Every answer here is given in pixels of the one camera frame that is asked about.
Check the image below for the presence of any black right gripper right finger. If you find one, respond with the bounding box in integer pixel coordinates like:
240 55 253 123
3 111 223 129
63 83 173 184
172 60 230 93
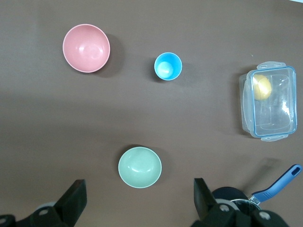
191 177 248 227

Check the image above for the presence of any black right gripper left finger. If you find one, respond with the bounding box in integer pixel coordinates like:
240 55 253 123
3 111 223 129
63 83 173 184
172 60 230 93
29 179 87 227

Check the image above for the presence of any pale green bowl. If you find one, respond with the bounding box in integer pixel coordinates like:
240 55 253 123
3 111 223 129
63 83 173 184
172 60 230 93
118 146 163 189

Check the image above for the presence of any pink bowl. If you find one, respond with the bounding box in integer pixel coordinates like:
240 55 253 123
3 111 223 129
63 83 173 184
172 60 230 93
62 23 111 74

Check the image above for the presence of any clear plastic lidded container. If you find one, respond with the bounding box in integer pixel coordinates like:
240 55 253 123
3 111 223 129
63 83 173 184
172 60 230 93
238 61 298 142

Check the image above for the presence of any yellow lemon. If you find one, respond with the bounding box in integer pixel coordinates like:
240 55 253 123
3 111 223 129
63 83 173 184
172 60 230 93
253 74 272 101

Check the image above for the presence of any light blue plastic cup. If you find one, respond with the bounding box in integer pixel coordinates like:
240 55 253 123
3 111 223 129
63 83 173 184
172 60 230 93
154 52 183 82

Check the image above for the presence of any black saucepan with blue handle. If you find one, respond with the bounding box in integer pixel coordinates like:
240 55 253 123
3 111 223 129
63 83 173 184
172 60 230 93
250 164 303 206

